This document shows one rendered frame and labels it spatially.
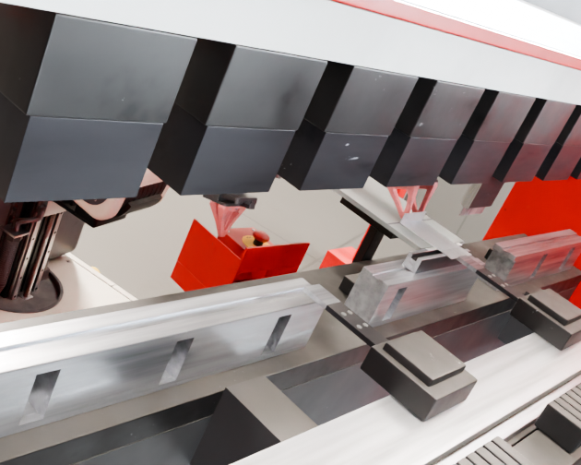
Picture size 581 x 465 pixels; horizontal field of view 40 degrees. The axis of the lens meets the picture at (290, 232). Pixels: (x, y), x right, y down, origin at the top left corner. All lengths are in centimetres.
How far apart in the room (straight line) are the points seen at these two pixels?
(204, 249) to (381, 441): 81
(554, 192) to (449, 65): 135
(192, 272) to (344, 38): 91
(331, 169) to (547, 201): 148
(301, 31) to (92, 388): 46
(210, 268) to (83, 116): 100
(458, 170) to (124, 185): 68
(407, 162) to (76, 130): 58
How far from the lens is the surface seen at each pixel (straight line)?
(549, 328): 147
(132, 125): 73
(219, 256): 164
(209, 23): 74
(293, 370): 123
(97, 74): 69
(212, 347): 107
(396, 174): 115
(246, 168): 88
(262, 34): 79
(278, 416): 110
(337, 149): 99
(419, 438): 101
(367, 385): 151
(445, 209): 464
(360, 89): 96
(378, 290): 139
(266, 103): 85
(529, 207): 244
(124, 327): 98
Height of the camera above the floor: 150
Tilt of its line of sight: 22 degrees down
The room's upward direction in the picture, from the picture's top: 25 degrees clockwise
